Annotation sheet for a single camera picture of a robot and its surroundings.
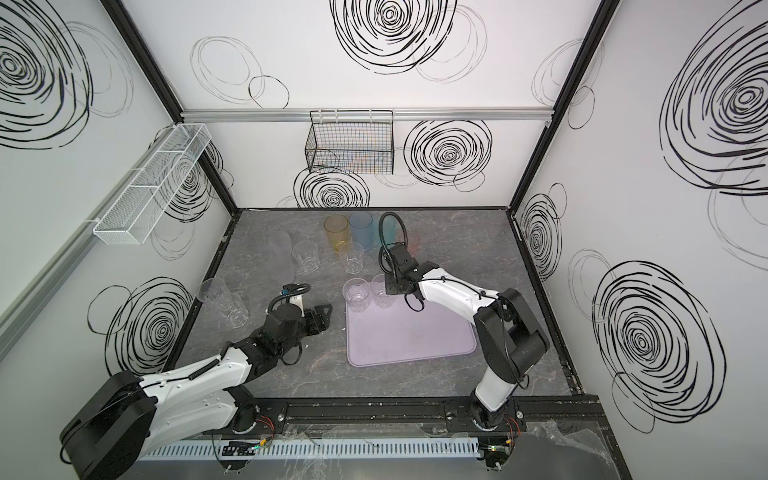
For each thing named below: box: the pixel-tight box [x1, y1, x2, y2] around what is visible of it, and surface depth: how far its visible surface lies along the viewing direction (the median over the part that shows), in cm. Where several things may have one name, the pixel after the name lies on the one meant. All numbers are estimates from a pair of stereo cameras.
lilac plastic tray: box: [346, 295, 478, 368], surface depth 88 cm
